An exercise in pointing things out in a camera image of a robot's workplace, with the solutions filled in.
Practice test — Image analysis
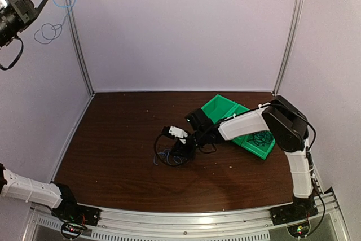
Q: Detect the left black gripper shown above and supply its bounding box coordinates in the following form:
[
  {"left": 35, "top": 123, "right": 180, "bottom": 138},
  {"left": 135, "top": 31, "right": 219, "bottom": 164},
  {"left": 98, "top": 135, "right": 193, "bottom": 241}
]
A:
[{"left": 0, "top": 0, "right": 56, "bottom": 44}]

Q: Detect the green three-compartment bin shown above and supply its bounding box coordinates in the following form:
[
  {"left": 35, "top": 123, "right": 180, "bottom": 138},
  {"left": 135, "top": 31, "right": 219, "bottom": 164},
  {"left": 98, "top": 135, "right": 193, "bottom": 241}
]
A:
[{"left": 201, "top": 94, "right": 275, "bottom": 159}]

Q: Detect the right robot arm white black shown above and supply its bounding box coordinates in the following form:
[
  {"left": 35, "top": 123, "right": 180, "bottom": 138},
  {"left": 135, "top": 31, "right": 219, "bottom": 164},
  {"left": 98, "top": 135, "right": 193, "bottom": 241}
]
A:
[{"left": 164, "top": 95, "right": 314, "bottom": 220}]

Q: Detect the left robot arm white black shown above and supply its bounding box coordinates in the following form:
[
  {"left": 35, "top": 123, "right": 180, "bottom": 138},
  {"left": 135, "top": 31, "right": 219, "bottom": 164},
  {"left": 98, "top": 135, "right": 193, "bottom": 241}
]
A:
[{"left": 1, "top": 0, "right": 81, "bottom": 221}]

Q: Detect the left circuit board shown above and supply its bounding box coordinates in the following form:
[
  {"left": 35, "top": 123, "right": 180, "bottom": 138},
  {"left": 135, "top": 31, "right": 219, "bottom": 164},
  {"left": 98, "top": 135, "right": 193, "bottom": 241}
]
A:
[{"left": 60, "top": 222, "right": 87, "bottom": 239}]

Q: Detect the circuit board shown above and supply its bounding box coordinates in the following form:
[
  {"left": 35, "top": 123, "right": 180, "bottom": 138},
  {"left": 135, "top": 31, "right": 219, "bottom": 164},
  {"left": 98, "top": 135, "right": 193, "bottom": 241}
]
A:
[
  {"left": 60, "top": 222, "right": 87, "bottom": 239},
  {"left": 288, "top": 224, "right": 310, "bottom": 238}
]

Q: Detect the right circuit board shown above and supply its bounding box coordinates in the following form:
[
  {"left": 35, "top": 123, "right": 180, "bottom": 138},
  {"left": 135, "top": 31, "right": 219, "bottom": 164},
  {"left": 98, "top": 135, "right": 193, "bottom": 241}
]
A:
[{"left": 288, "top": 224, "right": 310, "bottom": 238}]

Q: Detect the right black sleeved cable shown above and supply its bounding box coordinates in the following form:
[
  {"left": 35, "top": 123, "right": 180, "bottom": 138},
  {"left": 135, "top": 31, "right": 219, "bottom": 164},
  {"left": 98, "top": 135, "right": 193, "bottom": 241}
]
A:
[{"left": 153, "top": 128, "right": 218, "bottom": 168}]

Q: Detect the black sleeved cable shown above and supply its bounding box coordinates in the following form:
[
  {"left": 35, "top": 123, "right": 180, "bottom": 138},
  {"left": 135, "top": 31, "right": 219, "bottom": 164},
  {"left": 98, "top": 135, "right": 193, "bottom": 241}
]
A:
[
  {"left": 153, "top": 128, "right": 218, "bottom": 168},
  {"left": 0, "top": 37, "right": 24, "bottom": 71}
]

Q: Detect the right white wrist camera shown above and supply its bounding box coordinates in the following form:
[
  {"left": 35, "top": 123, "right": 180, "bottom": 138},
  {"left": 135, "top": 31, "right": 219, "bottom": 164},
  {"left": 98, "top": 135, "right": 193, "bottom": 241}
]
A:
[{"left": 161, "top": 126, "right": 188, "bottom": 144}]

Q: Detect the left aluminium frame post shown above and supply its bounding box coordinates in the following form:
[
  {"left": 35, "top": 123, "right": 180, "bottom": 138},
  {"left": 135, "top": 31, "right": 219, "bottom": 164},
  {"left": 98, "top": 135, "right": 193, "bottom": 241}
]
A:
[{"left": 65, "top": 0, "right": 94, "bottom": 97}]

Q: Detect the aluminium frame post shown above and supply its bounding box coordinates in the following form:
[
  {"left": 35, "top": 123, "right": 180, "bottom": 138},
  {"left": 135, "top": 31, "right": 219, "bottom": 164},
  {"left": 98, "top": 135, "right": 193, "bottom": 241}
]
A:
[
  {"left": 65, "top": 0, "right": 94, "bottom": 97},
  {"left": 272, "top": 0, "right": 304, "bottom": 95}
]

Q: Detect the left black sleeved cable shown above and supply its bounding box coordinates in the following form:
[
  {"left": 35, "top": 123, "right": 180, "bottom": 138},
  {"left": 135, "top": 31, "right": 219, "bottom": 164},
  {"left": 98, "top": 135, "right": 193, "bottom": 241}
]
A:
[{"left": 0, "top": 37, "right": 24, "bottom": 71}]

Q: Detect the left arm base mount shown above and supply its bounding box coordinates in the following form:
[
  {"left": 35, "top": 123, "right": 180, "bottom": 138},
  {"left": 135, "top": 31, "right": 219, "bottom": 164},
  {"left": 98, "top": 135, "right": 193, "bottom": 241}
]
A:
[{"left": 52, "top": 203, "right": 100, "bottom": 226}]

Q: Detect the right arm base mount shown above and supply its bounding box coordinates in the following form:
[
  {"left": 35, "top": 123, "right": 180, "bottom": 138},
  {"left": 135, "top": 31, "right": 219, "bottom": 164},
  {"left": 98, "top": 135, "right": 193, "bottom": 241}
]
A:
[{"left": 270, "top": 204, "right": 319, "bottom": 226}]

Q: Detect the front aluminium rail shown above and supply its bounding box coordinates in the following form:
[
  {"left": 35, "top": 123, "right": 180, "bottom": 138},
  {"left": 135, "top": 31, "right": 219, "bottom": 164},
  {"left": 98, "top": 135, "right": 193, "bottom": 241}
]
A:
[{"left": 20, "top": 192, "right": 351, "bottom": 240}]

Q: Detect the right aluminium frame post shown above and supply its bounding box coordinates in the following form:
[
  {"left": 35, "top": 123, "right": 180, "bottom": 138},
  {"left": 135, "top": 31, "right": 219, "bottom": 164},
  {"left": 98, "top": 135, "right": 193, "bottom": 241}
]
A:
[{"left": 272, "top": 0, "right": 304, "bottom": 95}]

